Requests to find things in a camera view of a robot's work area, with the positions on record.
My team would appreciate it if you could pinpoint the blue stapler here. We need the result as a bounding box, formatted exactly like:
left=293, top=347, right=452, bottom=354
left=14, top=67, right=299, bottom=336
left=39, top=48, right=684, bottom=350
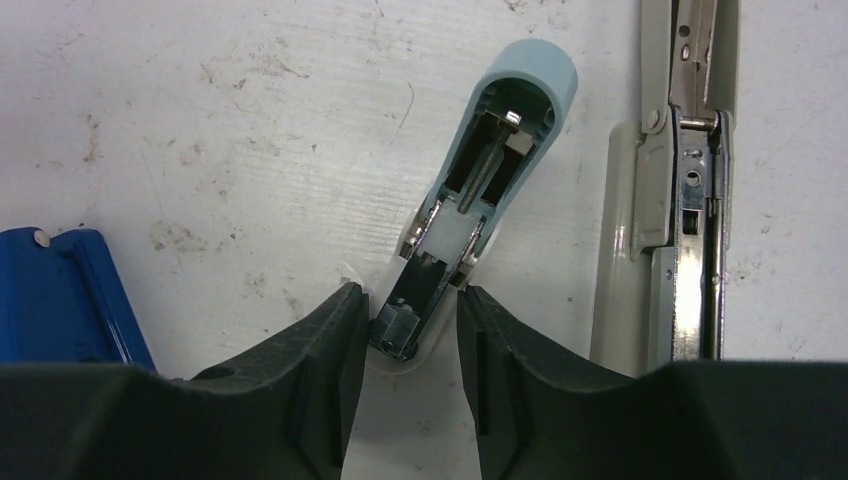
left=1, top=227, right=156, bottom=371

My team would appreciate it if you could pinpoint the silver black stapler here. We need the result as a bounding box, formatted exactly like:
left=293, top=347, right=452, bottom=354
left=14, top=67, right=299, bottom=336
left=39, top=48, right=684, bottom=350
left=590, top=1, right=741, bottom=377

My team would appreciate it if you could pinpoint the light blue staple box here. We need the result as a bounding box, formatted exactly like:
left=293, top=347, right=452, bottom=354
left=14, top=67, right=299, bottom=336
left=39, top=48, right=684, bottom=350
left=366, top=38, right=578, bottom=375

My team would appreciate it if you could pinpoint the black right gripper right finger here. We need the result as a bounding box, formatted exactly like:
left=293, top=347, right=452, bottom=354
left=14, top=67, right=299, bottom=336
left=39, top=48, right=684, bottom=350
left=457, top=286, right=847, bottom=479

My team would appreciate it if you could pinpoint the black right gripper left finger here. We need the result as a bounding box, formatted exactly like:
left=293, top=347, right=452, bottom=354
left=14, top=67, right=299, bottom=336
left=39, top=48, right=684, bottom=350
left=1, top=282, right=369, bottom=479

